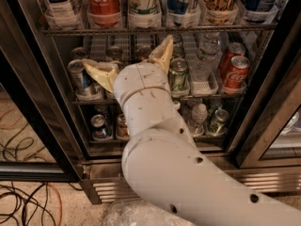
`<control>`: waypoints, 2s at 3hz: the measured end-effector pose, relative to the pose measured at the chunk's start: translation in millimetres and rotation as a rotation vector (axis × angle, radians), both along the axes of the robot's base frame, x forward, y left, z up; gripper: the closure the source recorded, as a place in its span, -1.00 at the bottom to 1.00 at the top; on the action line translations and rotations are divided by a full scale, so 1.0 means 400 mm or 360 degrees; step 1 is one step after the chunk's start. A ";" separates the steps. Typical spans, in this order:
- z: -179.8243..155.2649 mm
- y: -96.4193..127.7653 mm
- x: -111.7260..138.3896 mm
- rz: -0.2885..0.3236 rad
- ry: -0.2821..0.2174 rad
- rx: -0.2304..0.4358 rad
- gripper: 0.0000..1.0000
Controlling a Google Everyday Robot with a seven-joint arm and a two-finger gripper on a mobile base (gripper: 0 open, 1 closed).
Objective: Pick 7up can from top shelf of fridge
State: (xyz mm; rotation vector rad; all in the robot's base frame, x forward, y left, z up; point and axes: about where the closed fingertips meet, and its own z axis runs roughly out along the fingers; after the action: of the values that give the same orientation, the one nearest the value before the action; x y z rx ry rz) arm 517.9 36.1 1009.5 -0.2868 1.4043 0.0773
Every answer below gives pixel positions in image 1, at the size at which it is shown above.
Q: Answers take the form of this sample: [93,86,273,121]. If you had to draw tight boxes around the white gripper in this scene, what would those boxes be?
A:
[82,35,173,106]

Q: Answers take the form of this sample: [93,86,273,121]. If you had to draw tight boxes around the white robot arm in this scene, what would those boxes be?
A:
[83,36,301,226]

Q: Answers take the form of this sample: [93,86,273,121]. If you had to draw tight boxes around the gold can middle rear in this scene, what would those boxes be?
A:
[136,45,152,61]

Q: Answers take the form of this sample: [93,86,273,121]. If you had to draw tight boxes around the white silver can middle rear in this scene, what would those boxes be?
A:
[105,45,123,61]

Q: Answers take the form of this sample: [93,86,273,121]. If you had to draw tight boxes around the white silver can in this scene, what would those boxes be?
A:
[105,60,123,100]
[105,45,123,61]

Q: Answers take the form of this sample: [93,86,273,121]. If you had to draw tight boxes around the white silver can middle front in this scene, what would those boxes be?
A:
[105,60,123,100]

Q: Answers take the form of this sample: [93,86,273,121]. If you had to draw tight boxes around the green can middle front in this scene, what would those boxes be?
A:
[168,58,188,91]

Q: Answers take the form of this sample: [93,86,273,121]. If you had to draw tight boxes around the green can middle rear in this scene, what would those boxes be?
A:
[173,34,182,46]

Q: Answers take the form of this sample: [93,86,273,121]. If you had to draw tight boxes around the blue silver can middle front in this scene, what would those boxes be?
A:
[67,59,96,96]

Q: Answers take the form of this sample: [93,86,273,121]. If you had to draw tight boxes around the blue silver can middle rear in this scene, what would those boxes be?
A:
[71,47,88,59]

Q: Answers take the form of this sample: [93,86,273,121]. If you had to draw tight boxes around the blue pepsi can bottom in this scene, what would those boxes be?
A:
[90,114,110,140]

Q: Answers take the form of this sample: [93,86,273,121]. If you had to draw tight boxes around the bronze can bottom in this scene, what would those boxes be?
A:
[117,114,129,139]

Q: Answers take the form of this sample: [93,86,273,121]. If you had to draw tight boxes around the red coca-cola can top shelf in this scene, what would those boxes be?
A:
[88,0,120,27]

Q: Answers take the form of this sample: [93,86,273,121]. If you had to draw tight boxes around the clear water bottle middle shelf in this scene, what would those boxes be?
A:
[192,32,221,82]

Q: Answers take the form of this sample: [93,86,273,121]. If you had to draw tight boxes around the white black label can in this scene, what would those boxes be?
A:
[44,0,83,24]

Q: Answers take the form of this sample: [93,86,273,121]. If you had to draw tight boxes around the stainless steel fridge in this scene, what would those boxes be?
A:
[0,0,301,205]

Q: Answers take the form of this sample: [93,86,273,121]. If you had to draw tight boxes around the red coca-cola can rear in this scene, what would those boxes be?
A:
[218,42,246,75]

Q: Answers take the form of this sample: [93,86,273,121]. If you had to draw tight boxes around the red coca-cola can front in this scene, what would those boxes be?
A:
[223,56,249,89]

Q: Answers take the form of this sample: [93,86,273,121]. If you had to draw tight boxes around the green can bottom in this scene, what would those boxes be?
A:
[207,109,230,134]

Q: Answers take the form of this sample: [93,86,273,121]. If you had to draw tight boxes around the left glass fridge door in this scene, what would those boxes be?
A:
[0,0,83,182]

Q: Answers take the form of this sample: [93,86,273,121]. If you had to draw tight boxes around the glass fridge door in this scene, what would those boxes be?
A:
[0,0,83,182]
[228,16,301,169]

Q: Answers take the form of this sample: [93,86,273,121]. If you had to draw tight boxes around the right glass fridge door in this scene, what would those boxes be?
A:
[228,16,301,169]

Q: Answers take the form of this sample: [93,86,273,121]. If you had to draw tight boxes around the clear water bottle bottom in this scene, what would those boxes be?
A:
[185,104,208,137]

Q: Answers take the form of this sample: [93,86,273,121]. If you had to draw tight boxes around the clear plastic bag bin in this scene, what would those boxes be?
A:
[103,200,196,226]

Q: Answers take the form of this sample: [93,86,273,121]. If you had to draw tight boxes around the black and orange floor cables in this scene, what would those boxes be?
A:
[0,182,84,226]

